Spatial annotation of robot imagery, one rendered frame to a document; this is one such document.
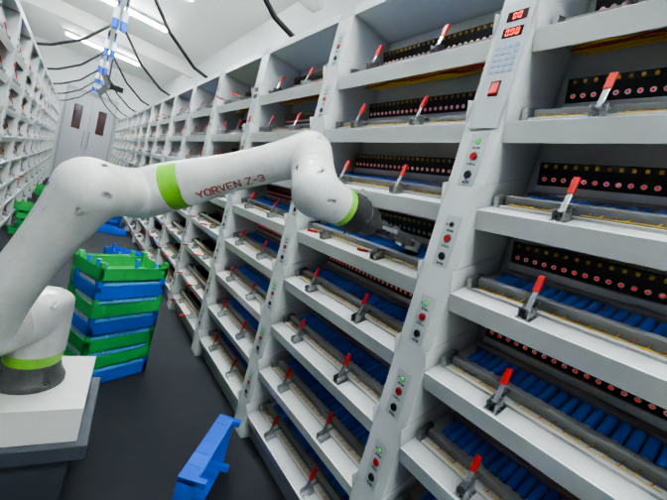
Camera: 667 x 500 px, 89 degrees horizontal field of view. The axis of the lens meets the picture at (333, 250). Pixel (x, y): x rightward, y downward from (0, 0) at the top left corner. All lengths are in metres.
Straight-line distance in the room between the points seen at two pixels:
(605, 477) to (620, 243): 0.38
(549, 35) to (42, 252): 1.10
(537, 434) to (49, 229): 0.98
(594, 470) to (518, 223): 0.44
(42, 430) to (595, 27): 1.47
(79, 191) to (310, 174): 0.42
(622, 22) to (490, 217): 0.40
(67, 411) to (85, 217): 0.52
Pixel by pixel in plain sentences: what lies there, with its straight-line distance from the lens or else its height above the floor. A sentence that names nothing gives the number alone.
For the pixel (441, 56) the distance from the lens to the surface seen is 1.08.
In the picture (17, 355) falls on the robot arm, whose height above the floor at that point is 0.47.
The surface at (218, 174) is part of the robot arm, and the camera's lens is 0.84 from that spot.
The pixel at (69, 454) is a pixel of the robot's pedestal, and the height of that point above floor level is 0.26.
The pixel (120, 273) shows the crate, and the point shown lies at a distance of 1.70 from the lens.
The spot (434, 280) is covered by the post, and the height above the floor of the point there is 0.91.
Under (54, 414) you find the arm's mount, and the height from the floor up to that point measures 0.36.
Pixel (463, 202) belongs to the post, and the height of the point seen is 1.11.
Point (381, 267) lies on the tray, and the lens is 0.96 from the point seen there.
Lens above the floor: 1.00
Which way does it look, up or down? 6 degrees down
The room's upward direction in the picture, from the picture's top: 16 degrees clockwise
